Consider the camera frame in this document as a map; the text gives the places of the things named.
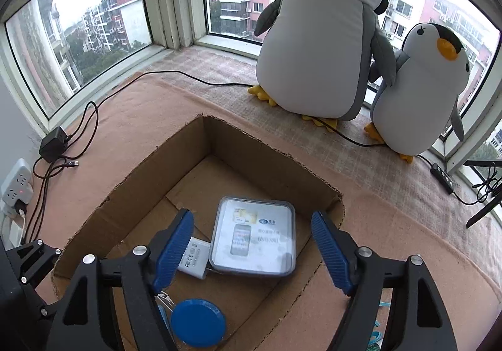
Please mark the black power adapter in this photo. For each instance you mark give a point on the black power adapter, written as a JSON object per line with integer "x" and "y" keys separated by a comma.
{"x": 53, "y": 143}

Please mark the beige checkered mat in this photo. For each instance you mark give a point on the beige checkered mat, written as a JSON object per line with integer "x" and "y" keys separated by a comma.
{"x": 219, "y": 64}

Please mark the small penguin plush toy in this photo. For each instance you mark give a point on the small penguin plush toy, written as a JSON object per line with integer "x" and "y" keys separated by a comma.
{"x": 419, "y": 100}

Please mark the cardboard box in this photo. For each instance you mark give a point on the cardboard box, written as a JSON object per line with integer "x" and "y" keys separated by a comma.
{"x": 251, "y": 162}

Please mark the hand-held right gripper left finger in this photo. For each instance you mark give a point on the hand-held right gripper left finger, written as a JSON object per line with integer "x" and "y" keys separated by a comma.
{"x": 174, "y": 253}

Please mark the large penguin plush toy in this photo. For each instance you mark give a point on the large penguin plush toy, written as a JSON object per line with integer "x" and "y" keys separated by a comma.
{"x": 325, "y": 41}

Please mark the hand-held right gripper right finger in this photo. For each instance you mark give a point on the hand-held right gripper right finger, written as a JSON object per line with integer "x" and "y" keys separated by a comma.
{"x": 329, "y": 257}

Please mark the white window frame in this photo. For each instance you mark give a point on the white window frame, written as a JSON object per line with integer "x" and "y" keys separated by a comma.
{"x": 168, "y": 1}

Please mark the black wall plug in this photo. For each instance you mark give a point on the black wall plug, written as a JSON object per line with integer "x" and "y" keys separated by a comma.
{"x": 19, "y": 211}

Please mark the blue round disc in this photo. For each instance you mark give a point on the blue round disc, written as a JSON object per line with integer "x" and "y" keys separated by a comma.
{"x": 199, "y": 322}

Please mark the clear plastic case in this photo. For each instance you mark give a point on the clear plastic case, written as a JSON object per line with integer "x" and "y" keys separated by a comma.
{"x": 253, "y": 237}

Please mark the black tripod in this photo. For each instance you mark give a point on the black tripod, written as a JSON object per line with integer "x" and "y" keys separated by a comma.
{"x": 484, "y": 209}

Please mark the white charger block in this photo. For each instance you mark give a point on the white charger block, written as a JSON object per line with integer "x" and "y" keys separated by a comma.
{"x": 10, "y": 231}

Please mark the white power strip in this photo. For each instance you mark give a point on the white power strip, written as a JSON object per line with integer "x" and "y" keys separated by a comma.
{"x": 15, "y": 184}

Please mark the white charger adapter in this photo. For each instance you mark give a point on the white charger adapter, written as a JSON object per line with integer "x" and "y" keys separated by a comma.
{"x": 194, "y": 257}

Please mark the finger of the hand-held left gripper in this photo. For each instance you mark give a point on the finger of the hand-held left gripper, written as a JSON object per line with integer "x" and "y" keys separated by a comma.
{"x": 37, "y": 258}

